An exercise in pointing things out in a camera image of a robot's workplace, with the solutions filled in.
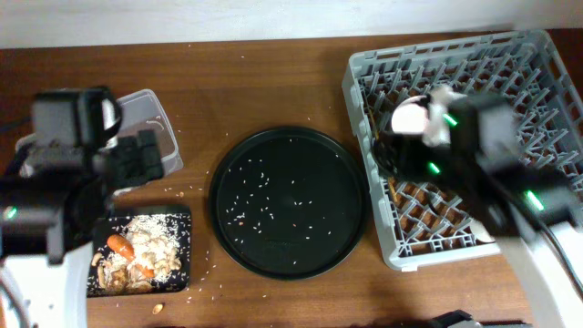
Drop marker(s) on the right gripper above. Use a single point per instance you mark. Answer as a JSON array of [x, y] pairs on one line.
[[421, 156]]

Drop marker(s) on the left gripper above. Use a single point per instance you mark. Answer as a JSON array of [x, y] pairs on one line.
[[151, 168]]

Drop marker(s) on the wooden chopstick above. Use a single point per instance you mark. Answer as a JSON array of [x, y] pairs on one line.
[[392, 189]]

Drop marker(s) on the pink bowl with food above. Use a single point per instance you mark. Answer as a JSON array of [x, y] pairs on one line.
[[411, 117]]

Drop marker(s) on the orange carrot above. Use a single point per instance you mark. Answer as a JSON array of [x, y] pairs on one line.
[[123, 247]]

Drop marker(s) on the white paper cup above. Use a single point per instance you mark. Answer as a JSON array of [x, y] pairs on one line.
[[480, 232]]

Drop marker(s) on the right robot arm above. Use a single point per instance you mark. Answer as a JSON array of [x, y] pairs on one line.
[[468, 144]]

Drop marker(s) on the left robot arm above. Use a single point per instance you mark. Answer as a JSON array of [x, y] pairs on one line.
[[54, 192]]

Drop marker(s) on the grey dishwasher rack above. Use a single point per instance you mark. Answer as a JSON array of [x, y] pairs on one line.
[[426, 226]]

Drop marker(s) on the clear plastic bin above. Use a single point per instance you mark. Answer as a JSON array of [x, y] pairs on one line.
[[150, 123]]

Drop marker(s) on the food scraps and rice pile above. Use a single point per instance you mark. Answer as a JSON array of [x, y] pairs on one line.
[[150, 255]]

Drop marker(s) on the black rectangular tray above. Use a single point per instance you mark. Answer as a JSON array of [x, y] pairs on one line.
[[182, 246]]

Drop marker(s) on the round black serving tray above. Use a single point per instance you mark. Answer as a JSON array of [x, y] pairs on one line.
[[289, 203]]

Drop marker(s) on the peanut on table front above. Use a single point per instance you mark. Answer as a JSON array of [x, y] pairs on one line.
[[157, 308]]

